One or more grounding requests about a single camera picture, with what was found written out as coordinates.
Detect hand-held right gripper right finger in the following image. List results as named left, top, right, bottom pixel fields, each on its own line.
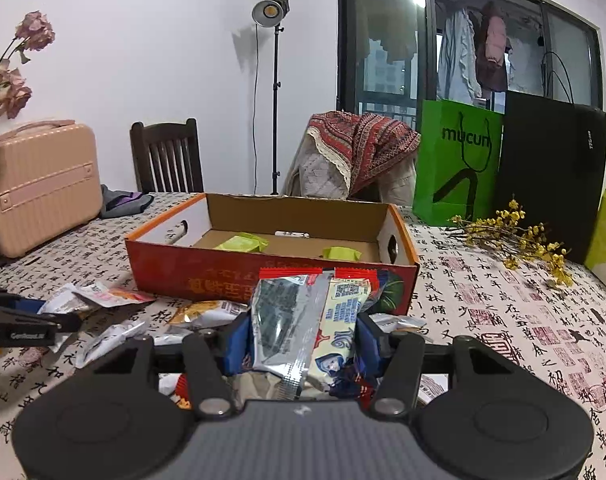
left=355, top=311, right=524, bottom=418

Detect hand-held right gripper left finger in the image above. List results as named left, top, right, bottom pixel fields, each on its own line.
left=83, top=312, right=252, bottom=420

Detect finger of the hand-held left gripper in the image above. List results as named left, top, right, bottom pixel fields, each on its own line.
left=0, top=285, right=46, bottom=312
left=0, top=308, right=82, bottom=334

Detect white cartoon print packet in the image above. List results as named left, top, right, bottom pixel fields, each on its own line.
left=303, top=267, right=381, bottom=406

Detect silver foil snack packet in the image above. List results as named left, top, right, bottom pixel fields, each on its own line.
left=251, top=268, right=331, bottom=401

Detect red cardboard box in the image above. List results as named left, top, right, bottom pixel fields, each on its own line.
left=124, top=192, right=420, bottom=317

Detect grey foil snack packet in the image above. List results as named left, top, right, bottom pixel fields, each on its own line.
left=369, top=312, right=428, bottom=336

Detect clear white snack packet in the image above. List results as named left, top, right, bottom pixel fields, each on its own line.
left=74, top=320, right=148, bottom=367

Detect red snack packet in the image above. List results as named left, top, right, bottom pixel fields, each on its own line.
left=173, top=374, right=194, bottom=411

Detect white red print packet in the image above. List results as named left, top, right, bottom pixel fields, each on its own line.
left=417, top=374, right=451, bottom=408

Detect pink orange snack packet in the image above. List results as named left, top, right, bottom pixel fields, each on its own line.
left=75, top=281, right=157, bottom=309

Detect light green snack packet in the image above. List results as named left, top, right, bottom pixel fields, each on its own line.
left=214, top=232, right=270, bottom=254
left=322, top=246, right=361, bottom=262

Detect pink hard suitcase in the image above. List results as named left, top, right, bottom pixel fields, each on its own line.
left=0, top=120, right=104, bottom=259

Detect grey purple cloth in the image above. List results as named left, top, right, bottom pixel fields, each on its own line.
left=100, top=184, right=154, bottom=219

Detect chair with patterned cloth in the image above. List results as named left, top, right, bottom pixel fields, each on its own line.
left=283, top=132, right=418, bottom=206

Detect yellow flower sprig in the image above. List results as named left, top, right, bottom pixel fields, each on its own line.
left=445, top=199, right=577, bottom=288

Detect green paper bag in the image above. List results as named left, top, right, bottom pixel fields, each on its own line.
left=413, top=99, right=504, bottom=227

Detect chair draped with patterned cloth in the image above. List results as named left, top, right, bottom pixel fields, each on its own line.
left=305, top=110, right=422, bottom=197

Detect dark wooden chair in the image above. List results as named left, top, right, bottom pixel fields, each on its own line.
left=130, top=118, right=204, bottom=194

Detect black paper bag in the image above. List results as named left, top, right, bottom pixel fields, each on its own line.
left=493, top=52, right=606, bottom=265

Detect pink artificial flowers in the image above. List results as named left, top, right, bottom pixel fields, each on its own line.
left=0, top=0, right=57, bottom=133

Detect hanging pale blue shirt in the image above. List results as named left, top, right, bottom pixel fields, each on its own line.
left=437, top=7, right=484, bottom=103

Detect black framed glass door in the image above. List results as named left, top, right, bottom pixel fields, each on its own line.
left=338, top=0, right=606, bottom=133

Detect hanging white garment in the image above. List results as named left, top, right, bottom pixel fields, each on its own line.
left=505, top=35, right=546, bottom=96

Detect hanging pink coat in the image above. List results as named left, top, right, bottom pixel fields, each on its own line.
left=475, top=1, right=512, bottom=92

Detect studio light on stand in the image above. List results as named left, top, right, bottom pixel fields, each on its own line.
left=252, top=0, right=290, bottom=196

